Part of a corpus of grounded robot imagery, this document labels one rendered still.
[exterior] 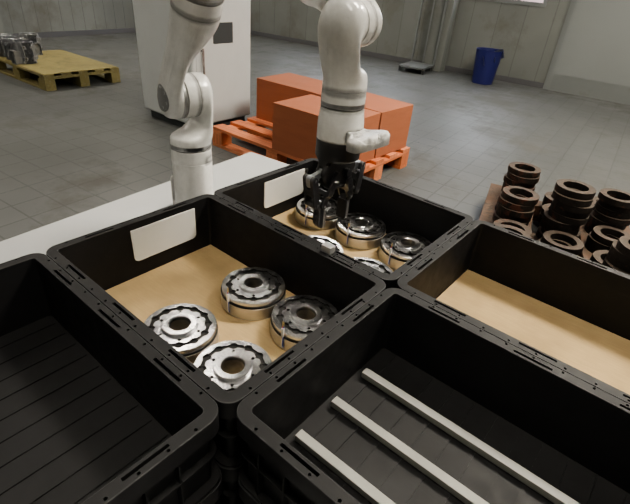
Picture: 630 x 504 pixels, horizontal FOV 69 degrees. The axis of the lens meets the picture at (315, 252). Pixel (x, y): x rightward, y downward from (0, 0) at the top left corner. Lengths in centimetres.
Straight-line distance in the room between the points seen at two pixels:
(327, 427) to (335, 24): 53
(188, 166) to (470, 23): 767
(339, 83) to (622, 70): 750
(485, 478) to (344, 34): 58
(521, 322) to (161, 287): 60
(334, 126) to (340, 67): 9
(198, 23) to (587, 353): 85
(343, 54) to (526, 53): 765
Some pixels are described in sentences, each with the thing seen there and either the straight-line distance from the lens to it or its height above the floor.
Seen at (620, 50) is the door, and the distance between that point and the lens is 810.
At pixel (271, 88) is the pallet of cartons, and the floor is 44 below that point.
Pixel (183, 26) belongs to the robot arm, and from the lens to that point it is 95.
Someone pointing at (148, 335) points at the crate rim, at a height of 93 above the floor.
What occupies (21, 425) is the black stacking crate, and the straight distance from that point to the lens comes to 65.
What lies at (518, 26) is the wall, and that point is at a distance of 833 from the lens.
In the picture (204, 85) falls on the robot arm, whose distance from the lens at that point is 105.
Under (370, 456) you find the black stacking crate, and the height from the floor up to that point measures 83.
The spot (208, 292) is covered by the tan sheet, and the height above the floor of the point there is 83.
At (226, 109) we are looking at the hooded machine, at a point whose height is 17.
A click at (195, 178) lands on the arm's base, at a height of 87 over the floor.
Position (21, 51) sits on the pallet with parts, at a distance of 622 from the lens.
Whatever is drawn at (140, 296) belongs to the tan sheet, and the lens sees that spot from 79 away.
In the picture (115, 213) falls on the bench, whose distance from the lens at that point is 134.
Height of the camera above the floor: 130
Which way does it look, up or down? 32 degrees down
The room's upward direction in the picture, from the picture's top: 5 degrees clockwise
